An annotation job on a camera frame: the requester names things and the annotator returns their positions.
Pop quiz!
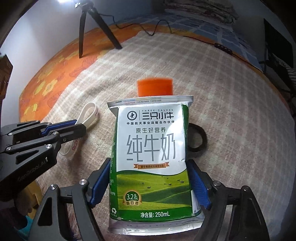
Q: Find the folded floral blanket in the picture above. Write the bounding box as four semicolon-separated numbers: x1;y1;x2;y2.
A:
164;0;239;24

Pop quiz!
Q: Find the black tripod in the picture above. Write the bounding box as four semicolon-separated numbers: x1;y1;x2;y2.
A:
74;0;123;59

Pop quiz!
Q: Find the plaid fringed blanket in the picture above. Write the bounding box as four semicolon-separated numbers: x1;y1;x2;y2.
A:
38;32;295;240

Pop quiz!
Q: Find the white rubber band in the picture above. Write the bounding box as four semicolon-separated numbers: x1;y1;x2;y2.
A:
59;101;100;159

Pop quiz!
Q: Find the black rubber band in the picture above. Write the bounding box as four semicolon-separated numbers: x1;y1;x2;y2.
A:
188;123;208;153

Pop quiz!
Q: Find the black folding chair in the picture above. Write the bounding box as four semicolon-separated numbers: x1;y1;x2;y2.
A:
260;19;295;97

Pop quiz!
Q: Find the green white milk pouch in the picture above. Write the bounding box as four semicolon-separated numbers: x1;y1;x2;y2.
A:
107;95;204;236

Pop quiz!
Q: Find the blue patterned quilt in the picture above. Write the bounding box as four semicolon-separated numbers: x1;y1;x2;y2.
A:
119;13;261;69

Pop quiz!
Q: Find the orange plastic cap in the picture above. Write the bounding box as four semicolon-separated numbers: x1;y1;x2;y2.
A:
137;77;173;97

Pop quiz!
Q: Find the black cable with controller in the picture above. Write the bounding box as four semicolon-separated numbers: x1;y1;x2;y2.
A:
99;12;266;75

